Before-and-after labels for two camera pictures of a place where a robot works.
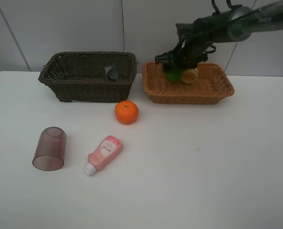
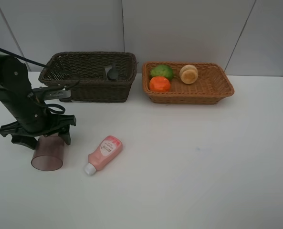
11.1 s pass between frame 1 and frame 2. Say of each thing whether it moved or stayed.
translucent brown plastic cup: stayed
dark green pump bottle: stayed
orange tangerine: moved
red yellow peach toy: stayed
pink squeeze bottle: stayed
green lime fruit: moved
